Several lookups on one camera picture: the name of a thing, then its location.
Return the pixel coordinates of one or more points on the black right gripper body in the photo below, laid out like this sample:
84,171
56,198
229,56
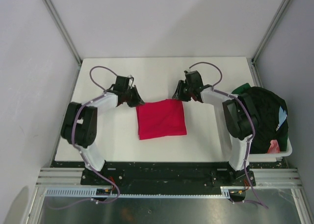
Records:
184,90

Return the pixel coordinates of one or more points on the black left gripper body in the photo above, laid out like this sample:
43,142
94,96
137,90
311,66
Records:
131,98

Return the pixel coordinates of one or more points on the red t shirt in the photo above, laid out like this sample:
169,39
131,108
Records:
160,119

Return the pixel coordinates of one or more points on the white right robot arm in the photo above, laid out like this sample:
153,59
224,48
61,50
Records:
240,115

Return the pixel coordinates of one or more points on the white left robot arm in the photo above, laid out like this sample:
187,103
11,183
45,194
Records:
79,126

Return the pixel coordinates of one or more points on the green t shirt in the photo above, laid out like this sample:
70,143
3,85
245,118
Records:
241,89

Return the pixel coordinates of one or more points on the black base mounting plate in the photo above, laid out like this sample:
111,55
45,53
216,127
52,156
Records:
126,173

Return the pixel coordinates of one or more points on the black t shirt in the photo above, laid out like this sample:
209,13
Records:
273,113

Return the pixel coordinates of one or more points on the white perforated plastic basket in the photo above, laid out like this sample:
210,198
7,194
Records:
271,157

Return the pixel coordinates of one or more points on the aluminium frame rail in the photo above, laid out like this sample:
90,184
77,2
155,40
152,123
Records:
265,178

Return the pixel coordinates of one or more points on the left aluminium corner post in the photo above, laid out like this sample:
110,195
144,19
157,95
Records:
62,30

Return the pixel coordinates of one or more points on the aluminium corner post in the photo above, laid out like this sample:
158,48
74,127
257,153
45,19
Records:
62,30
281,11

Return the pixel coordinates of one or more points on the right aluminium corner post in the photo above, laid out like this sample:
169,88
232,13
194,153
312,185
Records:
281,11

